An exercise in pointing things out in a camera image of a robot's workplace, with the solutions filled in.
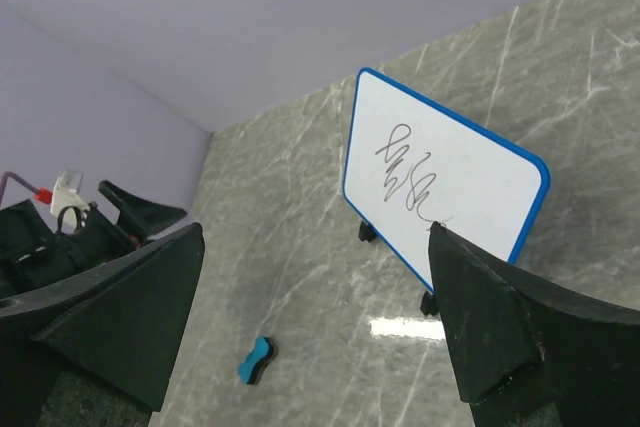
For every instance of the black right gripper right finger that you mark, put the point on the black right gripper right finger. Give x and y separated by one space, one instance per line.
528 352

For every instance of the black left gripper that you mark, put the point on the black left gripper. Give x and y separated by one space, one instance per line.
34 256

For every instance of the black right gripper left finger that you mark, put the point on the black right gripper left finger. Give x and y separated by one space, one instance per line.
121 324

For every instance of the blue black whiteboard eraser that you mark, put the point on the blue black whiteboard eraser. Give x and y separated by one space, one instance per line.
264 351

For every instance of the blue framed whiteboard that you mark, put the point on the blue framed whiteboard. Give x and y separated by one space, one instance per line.
411 162

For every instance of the black whiteboard stand foot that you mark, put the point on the black whiteboard stand foot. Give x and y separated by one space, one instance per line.
366 232
428 305

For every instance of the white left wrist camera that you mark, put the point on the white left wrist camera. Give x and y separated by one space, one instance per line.
67 206

